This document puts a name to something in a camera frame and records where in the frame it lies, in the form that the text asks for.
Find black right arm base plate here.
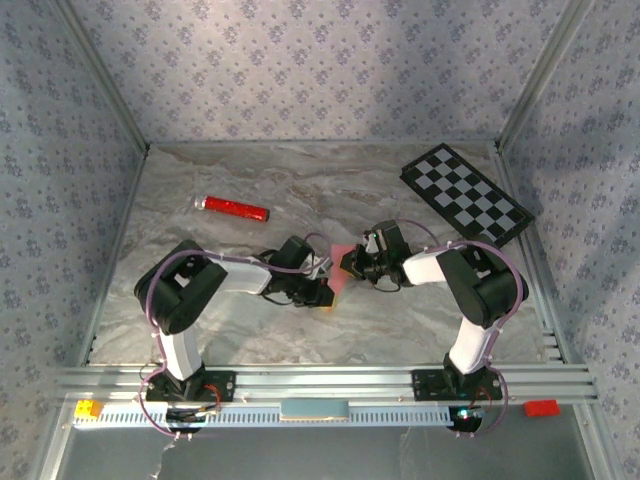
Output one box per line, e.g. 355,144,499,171
410,368,504,403

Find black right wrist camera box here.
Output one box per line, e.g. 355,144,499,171
360,219,412,264

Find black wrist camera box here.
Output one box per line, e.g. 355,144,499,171
272,235,331,279
360,219,412,264

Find red block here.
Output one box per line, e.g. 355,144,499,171
523,399,561,418

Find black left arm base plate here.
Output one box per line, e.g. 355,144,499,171
144,369,237,404

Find metal frame post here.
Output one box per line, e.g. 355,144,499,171
497,0,594,151
54,0,151,151

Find slotted grey cable duct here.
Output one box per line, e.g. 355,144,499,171
72,402,459,429

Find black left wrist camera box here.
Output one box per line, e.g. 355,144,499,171
272,235,331,279

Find pink cloth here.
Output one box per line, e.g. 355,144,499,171
327,243,359,306

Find yellow block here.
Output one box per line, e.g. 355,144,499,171
74,399,105,419

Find aluminium mounting rail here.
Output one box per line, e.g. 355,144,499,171
47,364,599,406

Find red glitter microphone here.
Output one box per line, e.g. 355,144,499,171
192,194,271,223

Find black and white chessboard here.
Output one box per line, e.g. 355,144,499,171
399,143,536,249

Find black round controller board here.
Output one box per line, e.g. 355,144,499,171
164,407,221,434
448,405,485,434

